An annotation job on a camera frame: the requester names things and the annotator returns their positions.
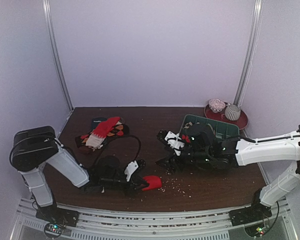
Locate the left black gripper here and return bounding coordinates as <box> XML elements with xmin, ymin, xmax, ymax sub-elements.
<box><xmin>100</xmin><ymin>174</ymin><xmax>149</xmax><ymax>198</ymax></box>

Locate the red sock pair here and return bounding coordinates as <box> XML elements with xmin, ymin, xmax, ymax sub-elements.
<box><xmin>142</xmin><ymin>175</ymin><xmax>162</xmax><ymax>191</ymax></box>

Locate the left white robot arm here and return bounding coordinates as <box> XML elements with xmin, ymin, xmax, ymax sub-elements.
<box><xmin>9</xmin><ymin>125</ymin><xmax>150</xmax><ymax>222</ymax></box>

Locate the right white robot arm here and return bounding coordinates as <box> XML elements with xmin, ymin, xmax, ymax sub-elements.
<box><xmin>156</xmin><ymin>123</ymin><xmax>300</xmax><ymax>221</ymax></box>

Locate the rolled red sock in tray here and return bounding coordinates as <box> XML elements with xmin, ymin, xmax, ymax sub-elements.
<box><xmin>181</xmin><ymin>134</ymin><xmax>191</xmax><ymax>143</ymax></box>

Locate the rolled patterned sock in tray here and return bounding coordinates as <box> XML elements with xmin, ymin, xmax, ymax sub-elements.
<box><xmin>183</xmin><ymin>122</ymin><xmax>193</xmax><ymax>129</ymax></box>

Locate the argyle black orange sock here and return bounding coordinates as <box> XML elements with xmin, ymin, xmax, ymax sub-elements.
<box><xmin>74</xmin><ymin>122</ymin><xmax>130</xmax><ymax>151</ymax></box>

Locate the red white sock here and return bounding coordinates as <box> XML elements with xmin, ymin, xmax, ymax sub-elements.
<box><xmin>85</xmin><ymin>116</ymin><xmax>121</xmax><ymax>149</ymax></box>

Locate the green divided organizer tray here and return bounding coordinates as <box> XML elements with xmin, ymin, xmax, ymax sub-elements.
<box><xmin>179</xmin><ymin>114</ymin><xmax>240</xmax><ymax>140</ymax></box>

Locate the dark blue sock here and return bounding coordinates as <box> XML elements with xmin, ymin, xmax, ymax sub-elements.
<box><xmin>91</xmin><ymin>117</ymin><xmax>104</xmax><ymax>130</ymax></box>

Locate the striped grey cup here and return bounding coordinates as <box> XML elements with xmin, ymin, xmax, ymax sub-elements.
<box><xmin>224</xmin><ymin>104</ymin><xmax>241</xmax><ymax>121</ymax></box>

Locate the dark red plate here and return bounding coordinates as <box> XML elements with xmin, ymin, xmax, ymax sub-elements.
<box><xmin>204</xmin><ymin>102</ymin><xmax>249</xmax><ymax>130</ymax></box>

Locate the left circuit board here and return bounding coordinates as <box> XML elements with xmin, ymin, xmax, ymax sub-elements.
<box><xmin>43</xmin><ymin>223</ymin><xmax>71</xmax><ymax>238</ymax></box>

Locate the circuit board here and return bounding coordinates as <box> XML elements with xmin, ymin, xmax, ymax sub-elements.
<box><xmin>244</xmin><ymin>223</ymin><xmax>271</xmax><ymax>238</ymax></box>
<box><xmin>43</xmin><ymin>223</ymin><xmax>71</xmax><ymax>238</ymax></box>

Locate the right circuit board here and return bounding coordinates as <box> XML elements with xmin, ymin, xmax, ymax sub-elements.
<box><xmin>244</xmin><ymin>223</ymin><xmax>271</xmax><ymax>238</ymax></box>

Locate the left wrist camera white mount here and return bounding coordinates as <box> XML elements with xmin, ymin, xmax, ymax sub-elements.
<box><xmin>124</xmin><ymin>160</ymin><xmax>139</xmax><ymax>182</ymax></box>

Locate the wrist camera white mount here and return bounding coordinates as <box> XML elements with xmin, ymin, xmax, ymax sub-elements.
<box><xmin>124</xmin><ymin>160</ymin><xmax>139</xmax><ymax>182</ymax></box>
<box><xmin>164</xmin><ymin>131</ymin><xmax>185</xmax><ymax>151</ymax></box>

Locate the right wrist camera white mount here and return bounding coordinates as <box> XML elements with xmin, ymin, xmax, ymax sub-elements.
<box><xmin>164</xmin><ymin>131</ymin><xmax>185</xmax><ymax>151</ymax></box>

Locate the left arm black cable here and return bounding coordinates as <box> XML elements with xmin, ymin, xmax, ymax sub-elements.
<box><xmin>92</xmin><ymin>134</ymin><xmax>142</xmax><ymax>168</ymax></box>

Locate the front aluminium rail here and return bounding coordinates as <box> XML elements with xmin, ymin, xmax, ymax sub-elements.
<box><xmin>8</xmin><ymin>198</ymin><xmax>300</xmax><ymax>240</ymax></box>

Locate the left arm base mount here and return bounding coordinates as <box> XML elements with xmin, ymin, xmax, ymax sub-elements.
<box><xmin>35</xmin><ymin>205</ymin><xmax>79</xmax><ymax>227</ymax></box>

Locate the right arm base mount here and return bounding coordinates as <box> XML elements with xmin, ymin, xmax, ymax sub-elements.
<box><xmin>229</xmin><ymin>189</ymin><xmax>272</xmax><ymax>227</ymax></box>

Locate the right aluminium frame post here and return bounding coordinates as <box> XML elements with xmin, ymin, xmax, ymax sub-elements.
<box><xmin>233</xmin><ymin>0</ymin><xmax>264</xmax><ymax>107</ymax></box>

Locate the aluminium frame post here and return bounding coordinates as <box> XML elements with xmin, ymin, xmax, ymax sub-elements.
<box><xmin>42</xmin><ymin>0</ymin><xmax>74</xmax><ymax>112</ymax></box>
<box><xmin>233</xmin><ymin>0</ymin><xmax>264</xmax><ymax>107</ymax></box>

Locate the left aluminium frame post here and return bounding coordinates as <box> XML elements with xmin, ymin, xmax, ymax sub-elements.
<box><xmin>42</xmin><ymin>0</ymin><xmax>74</xmax><ymax>112</ymax></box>

